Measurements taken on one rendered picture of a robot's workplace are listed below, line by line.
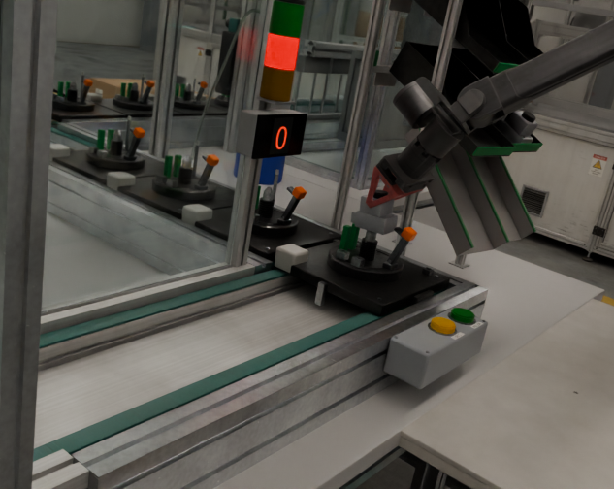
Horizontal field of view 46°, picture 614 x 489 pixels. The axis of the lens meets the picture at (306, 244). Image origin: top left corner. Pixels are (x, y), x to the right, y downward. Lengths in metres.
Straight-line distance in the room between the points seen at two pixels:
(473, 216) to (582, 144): 3.89
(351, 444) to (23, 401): 0.55
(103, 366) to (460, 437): 0.52
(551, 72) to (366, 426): 0.61
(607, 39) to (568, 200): 4.30
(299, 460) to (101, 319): 0.34
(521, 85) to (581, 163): 4.25
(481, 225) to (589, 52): 0.50
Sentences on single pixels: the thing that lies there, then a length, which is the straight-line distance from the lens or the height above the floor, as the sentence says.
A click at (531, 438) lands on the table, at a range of 1.18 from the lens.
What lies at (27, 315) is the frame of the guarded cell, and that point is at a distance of 0.56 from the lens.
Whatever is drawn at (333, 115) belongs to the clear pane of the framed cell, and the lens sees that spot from 2.43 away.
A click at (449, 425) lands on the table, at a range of 1.14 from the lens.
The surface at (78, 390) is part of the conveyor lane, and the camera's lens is 0.97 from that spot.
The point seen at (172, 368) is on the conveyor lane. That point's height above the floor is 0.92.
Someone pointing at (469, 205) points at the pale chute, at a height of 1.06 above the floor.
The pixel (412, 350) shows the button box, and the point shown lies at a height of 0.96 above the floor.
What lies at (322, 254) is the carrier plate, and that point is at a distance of 1.37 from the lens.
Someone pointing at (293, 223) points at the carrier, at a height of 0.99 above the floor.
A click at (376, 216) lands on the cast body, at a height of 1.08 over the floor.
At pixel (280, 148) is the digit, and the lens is 1.19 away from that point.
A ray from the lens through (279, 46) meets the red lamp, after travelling 1.16.
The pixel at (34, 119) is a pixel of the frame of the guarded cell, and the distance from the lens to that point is 0.52.
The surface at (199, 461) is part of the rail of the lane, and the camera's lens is 0.86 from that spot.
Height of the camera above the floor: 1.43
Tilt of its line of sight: 19 degrees down
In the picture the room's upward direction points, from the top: 10 degrees clockwise
